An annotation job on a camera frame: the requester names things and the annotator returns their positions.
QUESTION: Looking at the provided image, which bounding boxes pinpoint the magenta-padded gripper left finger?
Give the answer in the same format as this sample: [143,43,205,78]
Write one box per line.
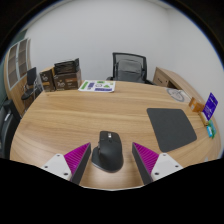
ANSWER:
[40,142,92,185]

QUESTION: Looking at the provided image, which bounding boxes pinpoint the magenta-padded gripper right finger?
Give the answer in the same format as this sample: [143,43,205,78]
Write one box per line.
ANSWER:
[131,141,184,185]

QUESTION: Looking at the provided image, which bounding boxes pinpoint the black computer mouse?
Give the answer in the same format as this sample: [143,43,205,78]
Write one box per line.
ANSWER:
[91,130,125,173]

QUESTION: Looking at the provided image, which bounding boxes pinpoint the dark grey mouse pad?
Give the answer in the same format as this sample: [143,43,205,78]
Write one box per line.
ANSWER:
[146,107,198,153]

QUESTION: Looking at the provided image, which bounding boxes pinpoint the blue packet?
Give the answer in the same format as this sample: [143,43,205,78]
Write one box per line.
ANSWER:
[205,124,214,139]

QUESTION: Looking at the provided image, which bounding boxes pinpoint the slim tan box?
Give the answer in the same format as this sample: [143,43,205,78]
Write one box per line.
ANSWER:
[198,111,209,127]

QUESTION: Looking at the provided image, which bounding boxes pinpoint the orange-brown cardboard box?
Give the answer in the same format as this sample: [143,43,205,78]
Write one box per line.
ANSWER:
[188,96,205,113]

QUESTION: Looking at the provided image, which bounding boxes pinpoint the green packet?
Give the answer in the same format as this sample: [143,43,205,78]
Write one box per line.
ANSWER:
[208,119,218,138]

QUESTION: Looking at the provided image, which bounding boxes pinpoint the white sheet with coloured prints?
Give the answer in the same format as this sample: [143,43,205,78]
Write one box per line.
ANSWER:
[77,79,116,93]

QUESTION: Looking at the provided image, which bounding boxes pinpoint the large black armchair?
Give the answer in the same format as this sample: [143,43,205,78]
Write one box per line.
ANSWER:
[0,99,22,159]

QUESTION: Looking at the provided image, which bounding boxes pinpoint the large dark brown box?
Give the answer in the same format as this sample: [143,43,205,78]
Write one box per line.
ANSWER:
[53,69,83,91]

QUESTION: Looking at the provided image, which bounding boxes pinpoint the purple package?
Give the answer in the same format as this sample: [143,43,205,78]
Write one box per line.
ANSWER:
[202,92,219,121]

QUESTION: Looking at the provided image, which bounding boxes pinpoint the small dark brown box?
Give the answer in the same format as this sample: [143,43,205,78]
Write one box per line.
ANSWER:
[39,68,57,93]

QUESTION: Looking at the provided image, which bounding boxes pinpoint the wooden side desk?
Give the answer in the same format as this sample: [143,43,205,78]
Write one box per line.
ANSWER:
[152,66,201,98]

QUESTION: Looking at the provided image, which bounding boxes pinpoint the grey backpack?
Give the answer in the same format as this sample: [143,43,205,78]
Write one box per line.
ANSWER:
[114,59,145,83]

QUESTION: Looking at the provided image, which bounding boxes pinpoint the black cardboard box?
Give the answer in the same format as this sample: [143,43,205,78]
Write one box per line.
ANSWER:
[53,58,81,75]

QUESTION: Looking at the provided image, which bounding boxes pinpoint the small black chair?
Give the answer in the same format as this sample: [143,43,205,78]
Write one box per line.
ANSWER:
[21,66,44,101]

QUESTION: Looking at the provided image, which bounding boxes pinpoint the black mesh office chair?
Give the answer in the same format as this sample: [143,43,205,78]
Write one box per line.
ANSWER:
[106,52,156,85]

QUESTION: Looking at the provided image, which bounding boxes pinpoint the wooden shelf unit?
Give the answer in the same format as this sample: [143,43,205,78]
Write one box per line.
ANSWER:
[3,37,34,116]

